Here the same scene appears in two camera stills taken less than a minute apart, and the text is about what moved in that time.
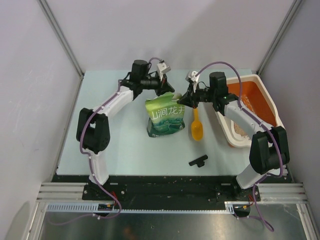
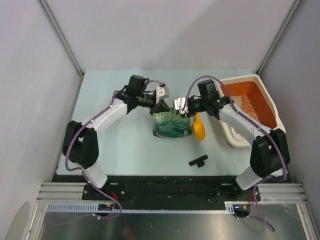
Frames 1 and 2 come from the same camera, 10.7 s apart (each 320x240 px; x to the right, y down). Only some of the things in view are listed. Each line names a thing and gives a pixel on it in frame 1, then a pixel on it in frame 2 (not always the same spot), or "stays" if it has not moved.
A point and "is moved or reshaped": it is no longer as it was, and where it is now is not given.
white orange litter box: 256,100 stays
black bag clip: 199,162 stays
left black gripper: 163,87 -> 160,107
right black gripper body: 201,95 -> 196,106
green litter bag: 166,115 is moved or reshaped
